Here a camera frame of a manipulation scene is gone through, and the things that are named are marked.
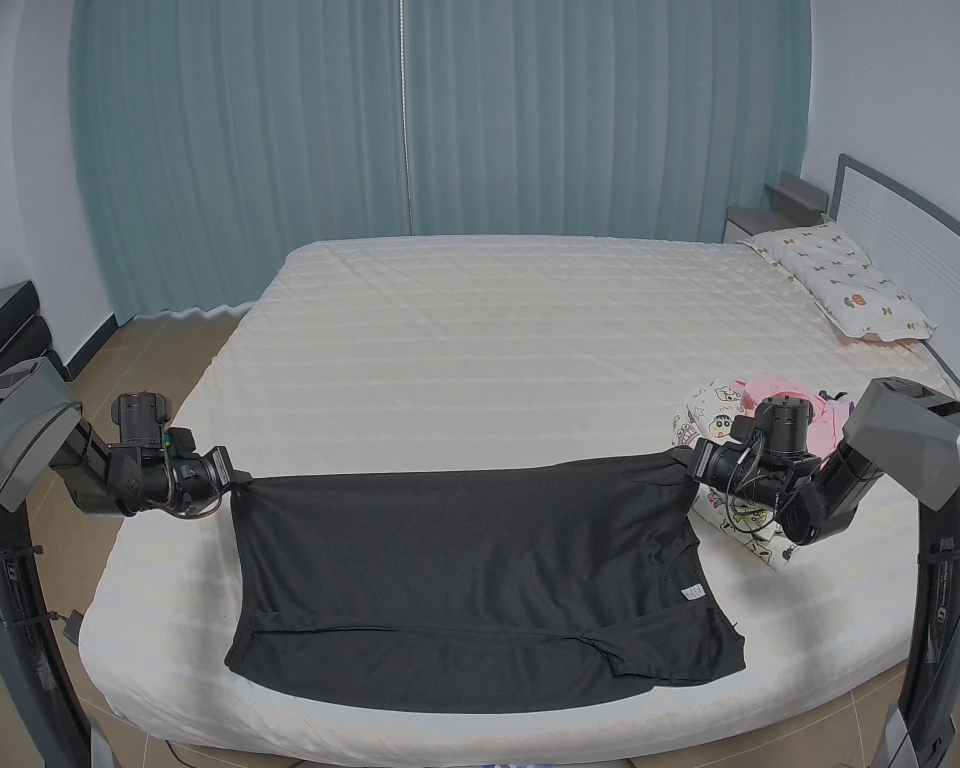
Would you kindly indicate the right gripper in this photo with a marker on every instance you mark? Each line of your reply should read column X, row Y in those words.
column 731, row 469

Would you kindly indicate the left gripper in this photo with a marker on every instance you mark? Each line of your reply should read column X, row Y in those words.
column 202, row 480

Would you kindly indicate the black T-shirt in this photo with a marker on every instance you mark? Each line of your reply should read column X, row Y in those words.
column 450, row 570

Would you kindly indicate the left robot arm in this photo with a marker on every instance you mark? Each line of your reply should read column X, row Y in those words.
column 45, row 427

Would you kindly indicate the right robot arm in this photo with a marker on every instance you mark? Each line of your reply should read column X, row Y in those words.
column 900, row 442

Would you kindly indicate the bed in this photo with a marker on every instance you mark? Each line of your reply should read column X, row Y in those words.
column 487, row 360

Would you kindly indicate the white printed pyjama top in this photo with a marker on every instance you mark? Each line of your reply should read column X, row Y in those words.
column 712, row 412

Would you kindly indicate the pink garment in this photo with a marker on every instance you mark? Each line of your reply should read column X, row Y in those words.
column 780, row 386

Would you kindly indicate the purple garment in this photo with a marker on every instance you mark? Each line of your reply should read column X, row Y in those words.
column 832, row 396

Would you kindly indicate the white printed pillow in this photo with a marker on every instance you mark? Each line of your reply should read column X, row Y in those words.
column 847, row 285

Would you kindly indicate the black chest of drawers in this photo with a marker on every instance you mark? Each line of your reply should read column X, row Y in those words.
column 26, row 330

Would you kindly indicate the grey bedside table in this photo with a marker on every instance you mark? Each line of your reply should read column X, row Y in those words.
column 772, row 214

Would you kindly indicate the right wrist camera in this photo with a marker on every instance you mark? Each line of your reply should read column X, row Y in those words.
column 744, row 427

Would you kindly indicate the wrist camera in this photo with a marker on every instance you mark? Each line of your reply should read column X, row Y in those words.
column 744, row 427
column 180, row 442

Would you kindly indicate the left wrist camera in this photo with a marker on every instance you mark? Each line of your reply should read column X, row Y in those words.
column 180, row 442

